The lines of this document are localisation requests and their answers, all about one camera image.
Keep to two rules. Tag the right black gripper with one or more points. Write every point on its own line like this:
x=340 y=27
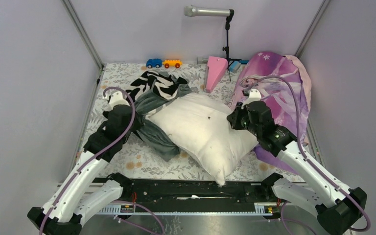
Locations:
x=234 y=118

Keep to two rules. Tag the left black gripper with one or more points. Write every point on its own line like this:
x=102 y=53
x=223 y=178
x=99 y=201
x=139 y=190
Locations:
x=138 y=122

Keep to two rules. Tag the grey plush pillowcase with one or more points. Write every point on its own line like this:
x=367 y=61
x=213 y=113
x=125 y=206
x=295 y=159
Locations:
x=151 y=92

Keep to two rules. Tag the white pillow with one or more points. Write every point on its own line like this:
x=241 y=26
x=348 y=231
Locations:
x=198 y=125

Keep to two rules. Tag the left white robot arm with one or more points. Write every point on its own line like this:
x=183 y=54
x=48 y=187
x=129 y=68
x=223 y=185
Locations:
x=68 y=210

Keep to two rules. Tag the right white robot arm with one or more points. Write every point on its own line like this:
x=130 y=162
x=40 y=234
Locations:
x=335 y=205

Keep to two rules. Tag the purple princess print blanket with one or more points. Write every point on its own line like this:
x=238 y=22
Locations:
x=285 y=87

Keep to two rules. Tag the floral table cloth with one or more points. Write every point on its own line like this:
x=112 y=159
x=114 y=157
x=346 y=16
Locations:
x=138 y=160

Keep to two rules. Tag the light blue small box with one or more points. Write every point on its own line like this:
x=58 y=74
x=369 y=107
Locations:
x=234 y=66

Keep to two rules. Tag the pink wedge block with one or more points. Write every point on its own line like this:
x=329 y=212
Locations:
x=215 y=70

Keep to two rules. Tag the blue toy car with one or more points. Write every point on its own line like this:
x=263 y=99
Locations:
x=154 y=63

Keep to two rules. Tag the orange toy car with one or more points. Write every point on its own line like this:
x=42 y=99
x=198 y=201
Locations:
x=172 y=63

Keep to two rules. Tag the black microphone stand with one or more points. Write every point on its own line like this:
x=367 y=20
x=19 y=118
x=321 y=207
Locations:
x=226 y=48

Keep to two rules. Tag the silver microphone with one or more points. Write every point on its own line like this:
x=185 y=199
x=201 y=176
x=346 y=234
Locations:
x=194 y=11

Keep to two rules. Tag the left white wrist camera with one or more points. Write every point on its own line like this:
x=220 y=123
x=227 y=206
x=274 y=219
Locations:
x=115 y=99

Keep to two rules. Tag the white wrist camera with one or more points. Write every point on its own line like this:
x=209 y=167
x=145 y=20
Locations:
x=253 y=95
x=115 y=99

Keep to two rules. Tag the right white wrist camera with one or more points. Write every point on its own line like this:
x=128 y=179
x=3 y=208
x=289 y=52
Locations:
x=253 y=95

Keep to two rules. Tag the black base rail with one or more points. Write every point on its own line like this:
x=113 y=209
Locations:
x=178 y=197

